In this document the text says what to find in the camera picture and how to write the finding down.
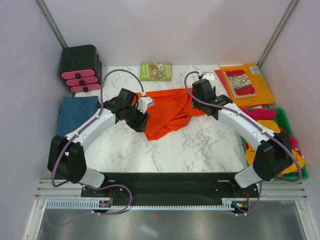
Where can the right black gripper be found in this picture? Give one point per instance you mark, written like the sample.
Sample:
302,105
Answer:
195,104

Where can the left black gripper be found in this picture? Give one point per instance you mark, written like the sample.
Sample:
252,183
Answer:
139,126

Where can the orange t shirt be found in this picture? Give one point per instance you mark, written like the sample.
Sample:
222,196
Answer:
172,110

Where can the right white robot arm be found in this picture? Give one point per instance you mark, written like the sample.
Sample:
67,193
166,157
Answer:
273,151

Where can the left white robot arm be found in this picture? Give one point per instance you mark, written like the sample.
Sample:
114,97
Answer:
67,153

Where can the red comic book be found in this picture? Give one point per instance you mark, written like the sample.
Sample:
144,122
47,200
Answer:
240,83

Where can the red folder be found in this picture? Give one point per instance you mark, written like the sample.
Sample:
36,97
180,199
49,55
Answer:
220,76

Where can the green paperback book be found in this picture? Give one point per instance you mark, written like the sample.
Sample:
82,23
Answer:
156,72

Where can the magenta t shirt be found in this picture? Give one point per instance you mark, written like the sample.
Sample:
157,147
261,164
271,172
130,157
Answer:
274,114

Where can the orange folder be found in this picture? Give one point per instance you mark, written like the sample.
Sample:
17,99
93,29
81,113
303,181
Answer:
264,95

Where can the blue folded t shirt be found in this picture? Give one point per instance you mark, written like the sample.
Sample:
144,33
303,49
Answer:
75,111

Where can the black pink drawer unit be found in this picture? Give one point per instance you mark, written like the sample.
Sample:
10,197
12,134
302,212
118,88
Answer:
80,68

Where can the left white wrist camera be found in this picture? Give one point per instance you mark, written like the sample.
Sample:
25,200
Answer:
144,102

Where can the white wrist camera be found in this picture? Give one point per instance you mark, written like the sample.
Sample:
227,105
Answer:
144,102
210,76

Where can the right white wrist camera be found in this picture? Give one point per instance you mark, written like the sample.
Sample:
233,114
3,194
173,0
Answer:
210,76

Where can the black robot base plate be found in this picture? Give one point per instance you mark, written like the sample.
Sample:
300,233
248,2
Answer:
171,189

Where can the white slotted cable duct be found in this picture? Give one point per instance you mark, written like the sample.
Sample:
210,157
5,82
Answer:
73,204

